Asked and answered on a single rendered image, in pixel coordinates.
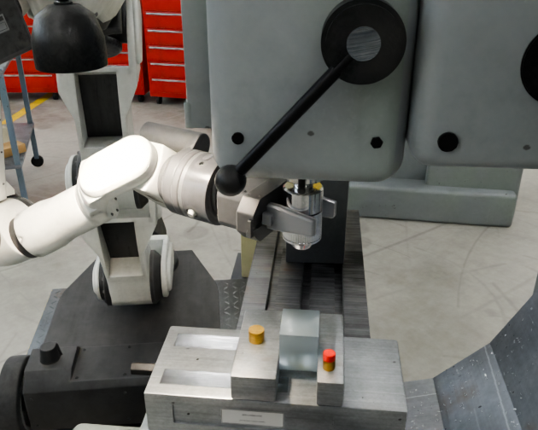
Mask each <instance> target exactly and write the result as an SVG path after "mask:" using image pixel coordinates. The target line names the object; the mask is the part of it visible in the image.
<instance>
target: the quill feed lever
mask: <svg viewBox="0 0 538 430"><path fill-rule="evenodd" d="M405 50H406V28H405V26H404V23H403V21H402V19H401V17H400V16H399V14H398V13H397V11H396V10H395V9H394V7H393V6H392V5H391V4H389V3H388V2H386V1H385V0H343V1H342V2H340V3H339V4H337V6H336V7H335V8H334V9H333V10H331V12H330V13H329V15H328V16H327V18H326V20H325V23H324V25H323V29H322V33H321V52H322V56H323V58H324V61H325V64H326V66H327V67H328V70H327V71H326V72H325V73H324V74H323V75H322V76H321V77H320V78H319V79H318V80H317V81H316V82H315V83H314V84H313V85H312V86H311V88H310V89H309V90H308V91H307V92H306V93H305V94H304V95H303V96H302V97H301V98H300V99H299V100H298V101H297V102H296V103H295V104H294V105H293V107H292V108H291V109H290V110H289V111H288V112H287V113H286V114H285V115H284V116H283V117H282V118H281V119H280V120H279V121H278V122H277V123H276V124H275V125H274V126H273V127H272V128H271V129H270V130H269V131H268V132H267V133H266V134H265V135H264V136H263V137H262V138H261V139H260V140H259V141H258V143H257V144H256V145H255V146H254V147H253V148H252V149H251V150H250V151H249V152H248V153H247V154H246V155H245V156H244V157H243V158H242V159H241V160H240V162H239V163H238V164H237V165H236V166H235V165H225V166H222V167H221V168H219V169H218V171H217V172H216V174H215V178H214V183H215V186H216V189H217V190H218V191H219V192H220V193H221V194H222V195H226V196H235V195H239V194H240V193H241V192H242V191H243V190H244V188H245V186H246V181H247V179H246V176H245V174H246V173H247V172H248V171H249V170H250V169H251V168H252V167H253V166H254V165H255V164H256V163H257V162H258V161H259V160H260V159H261V158H262V157H263V156H264V154H265V153H266V152H267V151H268V150H269V149H270V148H271V147H272V146H273V145H274V144H275V143H276V142H277V141H278V140H279V139H280V138H281V137H282V136H283V135H284V134H285V133H286V132H287V131H288V130H289V129H290V128H291V127H292V125H293V124H294V123H295V122H296V121H297V120H298V119H299V118H300V117H301V116H302V115H303V114H304V113H305V112H306V111H307V110H308V109H309V108H310V107H311V106H312V105H313V104H314V103H315V102H316V101H317V100H318V99H319V98H320V97H321V96H322V95H323V94H324V93H325V92H326V91H327V90H328V89H329V88H330V87H331V86H332V85H333V84H334V83H335V82H336V81H337V80H338V79H341V80H343V81H345V82H347V83H350V84H373V83H376V82H378V81H380V80H382V79H384V78H386V77H388V76H389V75H390V74H391V73H392V72H393V71H394V70H395V69H396V68H397V67H398V65H399V64H400V62H401V60H402V58H403V55H404V53H405Z"/></svg>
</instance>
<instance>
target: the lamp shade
mask: <svg viewBox="0 0 538 430"><path fill-rule="evenodd" d="M31 46H32V54H33V60H34V65H35V69H36V70H38V71H40V72H43V73H83V72H89V71H94V70H97V69H100V68H103V67H105V66H107V65H108V56H107V49H106V41H105V36H104V34H103V31H102V28H101V27H100V24H99V22H98V20H97V18H96V15H95V14H94V13H93V12H91V11H90V10H88V9H87V8H86V7H84V6H82V5H81V4H79V3H73V2H72V1H69V2H68V3H57V2H54V3H53V4H48V5H46V6H45V7H44V8H43V9H41V10H40V11H39V12H38V13H37V14H36V15H35V16H34V19H33V25H32V35H31Z"/></svg>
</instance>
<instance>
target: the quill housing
mask: <svg viewBox="0 0 538 430"><path fill-rule="evenodd" d="M342 1H343V0H206V5H207V25H208V62H209V82H210V101H211V120H212V139H213V156H214V160H215V161H216V163H217V165H218V166H219V168H221V167H222V166H225V165H235V166H236V165H237V164H238V163H239V162H240V160H241V159H242V158H243V157H244V156H245V155H246V154H247V153H248V152H249V151H250V150H251V149H252V148H253V147H254V146H255V145H256V144H257V143H258V141H259V140H260V139H261V138H262V137H263V136H264V135H265V134H266V133H267V132H268V131H269V130H270V129H271V128H272V127H273V126H274V125H275V124H276V123H277V122H278V121H279V120H280V119H281V118H282V117H283V116H284V115H285V114H286V113H287V112H288V111H289V110H290V109H291V108H292V107H293V105H294V104H295V103H296V102H297V101H298V100H299V99H300V98H301V97H302V96H303V95H304V94H305V93H306V92H307V91H308V90H309V89H310V88H311V86H312V85H313V84H314V83H315V82H316V81H317V80H318V79H319V78H320V77H321V76H322V75H323V74H324V73H325V72H326V71H327V70H328V67H327V66H326V64H325V61H324V58H323V56H322V52H321V33H322V29H323V25H324V23H325V20H326V18H327V16H328V15H329V13H330V12H331V10H333V9H334V8H335V7H336V6H337V4H339V3H340V2H342ZM385 1H386V2H388V3H389V4H391V5H392V6H393V7H394V9H395V10H396V11H397V13H398V14H399V16H400V17H401V19H402V21H403V23H404V26H405V28H406V50H405V53H404V55H403V58H402V60H401V62H400V64H399V65H398V67H397V68H396V69H395V70H394V71H393V72H392V73H391V74H390V75H389V76H388V77H386V78H384V79H382V80H380V81H378V82H376V83H373V84H350V83H347V82H345V81H343V80H341V79H338V80H337V81H336V82H335V83H334V84H333V85H332V86H331V87H330V88H329V89H328V90H327V91H326V92H325V93H324V94H323V95H322V96H321V97H320V98H319V99H318V100H317V101H316V102H315V103H314V104H313V105H312V106H311V107H310V108H309V109H308V110H307V111H306V112H305V113H304V114H303V115H302V116H301V117H300V118H299V119H298V120H297V121H296V122H295V123H294V124H293V125H292V127H291V128H290V129H289V130H288V131H287V132H286V133H285V134H284V135H283V136H282V137H281V138H280V139H279V140H278V141H277V142H276V143H275V144H274V145H273V146H272V147H271V148H270V149H269V150H268V151H267V152H266V153H265V154H264V156H263V157H262V158H261V159H260V160H259V161H258V162H257V163H256V164H255V165H254V166H253V167H252V168H251V169H250V170H249V171H248V172H247V173H246V174H245V176H246V177H262V178H285V179H308V180H331V181H355V182H379V181H383V180H386V179H388V178H390V177H392V176H393V175H394V174H396V173H397V171H398V170H399V168H400V167H401V162H402V160H403V156H404V148H405V140H406V125H407V117H408V108H409V101H410V93H411V84H412V69H413V61H414V53H415V44H416V37H417V29H418V13H419V5H420V0H385Z"/></svg>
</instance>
